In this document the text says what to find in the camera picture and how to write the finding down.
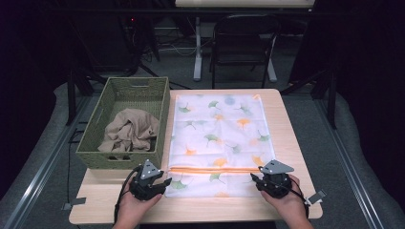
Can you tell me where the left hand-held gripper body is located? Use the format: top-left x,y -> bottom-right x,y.
128,158 -> 166,202

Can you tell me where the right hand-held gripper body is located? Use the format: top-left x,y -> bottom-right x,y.
256,159 -> 295,199

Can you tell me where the green woven basket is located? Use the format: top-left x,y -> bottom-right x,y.
75,75 -> 171,171

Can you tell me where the beige garment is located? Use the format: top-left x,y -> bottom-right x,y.
96,108 -> 160,153

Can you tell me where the white leaf-print laundry bag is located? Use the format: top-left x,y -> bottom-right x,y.
164,93 -> 277,198

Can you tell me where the person's right hand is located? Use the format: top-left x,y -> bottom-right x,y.
261,175 -> 310,224

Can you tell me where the person's left hand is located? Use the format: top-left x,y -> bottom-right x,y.
115,187 -> 163,226

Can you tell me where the grey tape strip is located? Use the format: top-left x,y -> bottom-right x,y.
305,189 -> 328,206
61,197 -> 87,211

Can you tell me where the white desk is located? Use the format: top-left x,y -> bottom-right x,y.
174,0 -> 316,83

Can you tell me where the black equipment with red light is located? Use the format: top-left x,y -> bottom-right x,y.
117,13 -> 161,73

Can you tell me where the black folding chair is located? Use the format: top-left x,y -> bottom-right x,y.
209,13 -> 282,90

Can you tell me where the right hand-held gripper cable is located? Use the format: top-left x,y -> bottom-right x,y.
280,177 -> 310,219

